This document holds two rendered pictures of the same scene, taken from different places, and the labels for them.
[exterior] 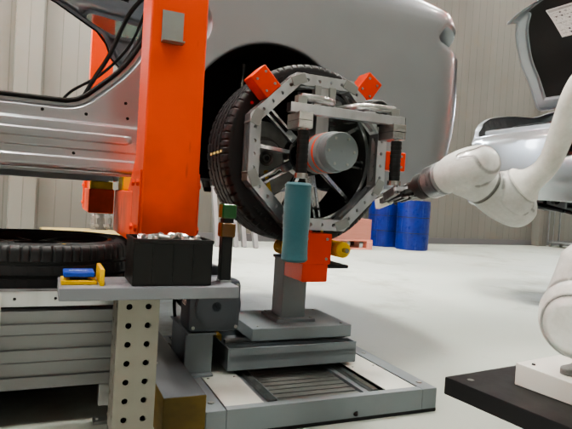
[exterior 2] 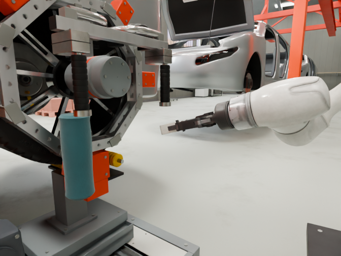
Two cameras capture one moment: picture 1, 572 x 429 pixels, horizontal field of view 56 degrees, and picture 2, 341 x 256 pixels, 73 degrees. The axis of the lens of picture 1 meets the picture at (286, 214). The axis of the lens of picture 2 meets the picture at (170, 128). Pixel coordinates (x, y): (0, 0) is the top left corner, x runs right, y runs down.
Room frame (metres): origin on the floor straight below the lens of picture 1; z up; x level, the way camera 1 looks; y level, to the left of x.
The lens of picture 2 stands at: (1.03, 0.06, 0.82)
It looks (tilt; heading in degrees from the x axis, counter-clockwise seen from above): 10 degrees down; 330
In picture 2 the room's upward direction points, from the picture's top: straight up
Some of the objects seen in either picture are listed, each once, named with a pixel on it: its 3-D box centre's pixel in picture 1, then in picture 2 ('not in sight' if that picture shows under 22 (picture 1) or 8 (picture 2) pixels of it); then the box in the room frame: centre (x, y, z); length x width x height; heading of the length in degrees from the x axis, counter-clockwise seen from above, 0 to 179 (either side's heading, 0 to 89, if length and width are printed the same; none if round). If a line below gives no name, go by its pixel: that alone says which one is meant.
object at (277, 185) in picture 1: (263, 158); (22, 79); (2.29, 0.11, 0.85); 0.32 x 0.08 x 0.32; 114
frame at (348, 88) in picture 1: (317, 154); (84, 77); (1.92, -0.10, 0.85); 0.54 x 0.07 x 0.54; 114
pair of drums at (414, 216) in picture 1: (397, 223); not in sight; (9.05, -1.89, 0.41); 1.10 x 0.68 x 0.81; 31
